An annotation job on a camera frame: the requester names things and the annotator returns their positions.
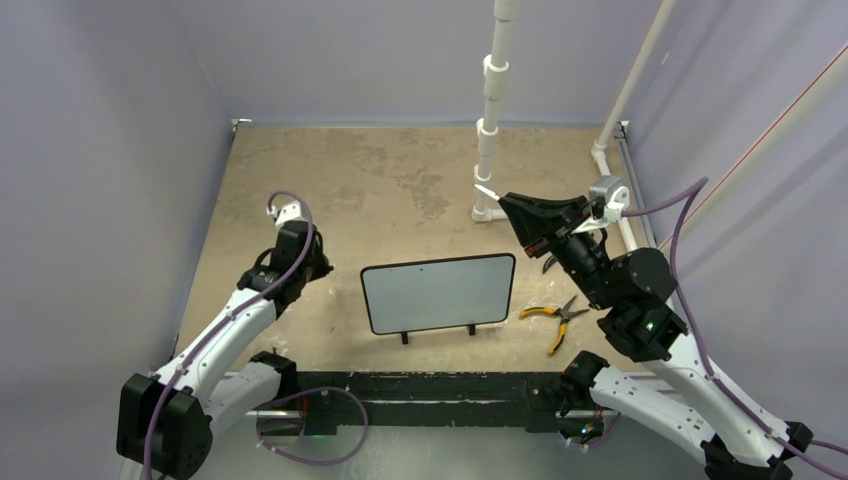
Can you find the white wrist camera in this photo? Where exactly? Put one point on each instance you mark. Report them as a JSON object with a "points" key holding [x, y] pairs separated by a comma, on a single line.
{"points": [[291, 211], [608, 199]]}

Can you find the white whiteboard marker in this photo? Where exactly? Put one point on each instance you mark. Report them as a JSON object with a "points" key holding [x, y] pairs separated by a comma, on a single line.
{"points": [[485, 191]]}

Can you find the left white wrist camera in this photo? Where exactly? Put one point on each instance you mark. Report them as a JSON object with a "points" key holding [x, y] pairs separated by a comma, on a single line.
{"points": [[291, 211]]}

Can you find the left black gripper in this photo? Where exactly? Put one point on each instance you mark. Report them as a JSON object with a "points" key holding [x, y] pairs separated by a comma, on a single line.
{"points": [[322, 266]]}

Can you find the white PVC pipe frame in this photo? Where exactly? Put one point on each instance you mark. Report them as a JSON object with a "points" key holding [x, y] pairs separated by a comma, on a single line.
{"points": [[495, 72]]}

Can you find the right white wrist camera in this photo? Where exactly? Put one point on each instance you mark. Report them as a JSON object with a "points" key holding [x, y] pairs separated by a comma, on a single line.
{"points": [[608, 199]]}

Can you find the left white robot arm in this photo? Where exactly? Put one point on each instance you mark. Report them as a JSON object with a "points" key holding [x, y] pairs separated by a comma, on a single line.
{"points": [[163, 421]]}

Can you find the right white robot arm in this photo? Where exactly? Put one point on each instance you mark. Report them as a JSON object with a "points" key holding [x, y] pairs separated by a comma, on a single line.
{"points": [[708, 415]]}

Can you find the black-handled wire stripper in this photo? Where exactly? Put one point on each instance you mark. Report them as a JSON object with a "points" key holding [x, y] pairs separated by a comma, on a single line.
{"points": [[549, 263]]}

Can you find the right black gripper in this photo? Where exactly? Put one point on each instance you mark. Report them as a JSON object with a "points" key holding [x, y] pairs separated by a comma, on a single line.
{"points": [[539, 218]]}

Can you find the small black-framed whiteboard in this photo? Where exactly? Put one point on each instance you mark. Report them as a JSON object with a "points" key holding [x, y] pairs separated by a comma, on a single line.
{"points": [[428, 295]]}

